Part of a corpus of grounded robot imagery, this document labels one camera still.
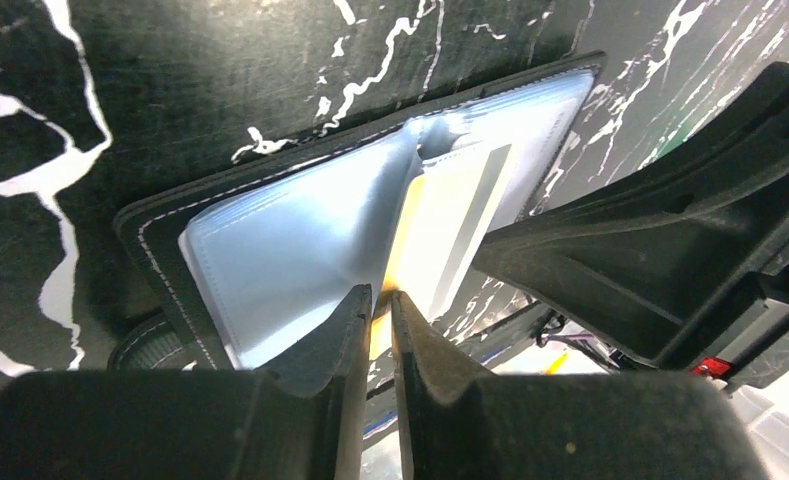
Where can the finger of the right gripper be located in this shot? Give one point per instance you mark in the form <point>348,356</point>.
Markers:
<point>656,263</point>

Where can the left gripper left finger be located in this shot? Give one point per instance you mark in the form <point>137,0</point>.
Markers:
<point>299,416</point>

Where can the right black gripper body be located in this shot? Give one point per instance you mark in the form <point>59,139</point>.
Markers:
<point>744,340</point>

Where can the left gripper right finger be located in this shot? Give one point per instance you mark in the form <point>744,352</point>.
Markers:
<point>459,420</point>

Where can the yellow orange credit card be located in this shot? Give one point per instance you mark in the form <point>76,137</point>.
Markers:
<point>447,211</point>

